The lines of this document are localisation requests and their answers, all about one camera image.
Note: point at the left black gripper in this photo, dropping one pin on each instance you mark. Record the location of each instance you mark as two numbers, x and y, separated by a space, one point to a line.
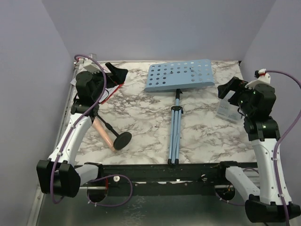
117 76

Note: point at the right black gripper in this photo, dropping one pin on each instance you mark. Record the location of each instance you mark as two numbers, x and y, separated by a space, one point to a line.
232 89

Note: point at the sheet music red folder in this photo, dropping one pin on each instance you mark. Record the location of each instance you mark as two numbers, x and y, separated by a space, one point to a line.
108 93

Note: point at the light blue music stand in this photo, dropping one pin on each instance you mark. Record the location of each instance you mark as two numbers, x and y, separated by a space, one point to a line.
176 76

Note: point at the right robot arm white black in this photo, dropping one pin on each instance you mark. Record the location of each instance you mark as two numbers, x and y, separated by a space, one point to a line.
269 202

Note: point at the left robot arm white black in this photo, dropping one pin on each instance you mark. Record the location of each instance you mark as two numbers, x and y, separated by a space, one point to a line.
57 175

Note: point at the clear plastic box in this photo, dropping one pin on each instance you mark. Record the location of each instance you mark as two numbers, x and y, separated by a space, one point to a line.
228 112

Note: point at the pink microphone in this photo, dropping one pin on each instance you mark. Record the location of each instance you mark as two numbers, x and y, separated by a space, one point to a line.
98 127

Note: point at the black microphone stand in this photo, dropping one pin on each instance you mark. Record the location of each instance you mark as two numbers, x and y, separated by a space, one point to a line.
121 140

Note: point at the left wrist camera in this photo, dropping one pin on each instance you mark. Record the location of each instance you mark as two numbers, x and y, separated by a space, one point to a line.
86 64

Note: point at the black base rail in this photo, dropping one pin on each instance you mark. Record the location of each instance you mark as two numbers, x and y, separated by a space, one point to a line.
164 179

